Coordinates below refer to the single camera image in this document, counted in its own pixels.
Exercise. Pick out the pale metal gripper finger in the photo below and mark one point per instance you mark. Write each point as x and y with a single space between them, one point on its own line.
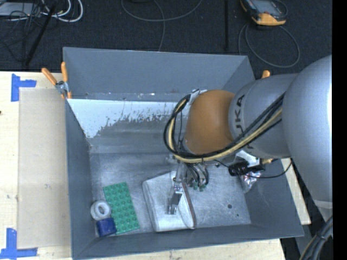
177 199
170 199

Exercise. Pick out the green studded flat block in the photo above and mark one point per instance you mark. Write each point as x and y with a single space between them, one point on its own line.
121 208

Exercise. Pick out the black cylinder on white bracket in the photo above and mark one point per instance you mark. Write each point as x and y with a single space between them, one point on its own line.
238 169

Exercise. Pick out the shiny foil packet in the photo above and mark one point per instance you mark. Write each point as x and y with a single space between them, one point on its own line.
250 182

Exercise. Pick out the pale wood flat board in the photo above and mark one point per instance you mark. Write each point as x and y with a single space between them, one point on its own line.
43 158

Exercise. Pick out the blue cylinder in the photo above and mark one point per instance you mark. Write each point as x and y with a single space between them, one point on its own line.
106 227

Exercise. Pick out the grey metal bin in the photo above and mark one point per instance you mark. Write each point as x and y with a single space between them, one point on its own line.
151 74

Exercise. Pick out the white flat box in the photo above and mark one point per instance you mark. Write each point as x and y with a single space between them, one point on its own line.
160 204

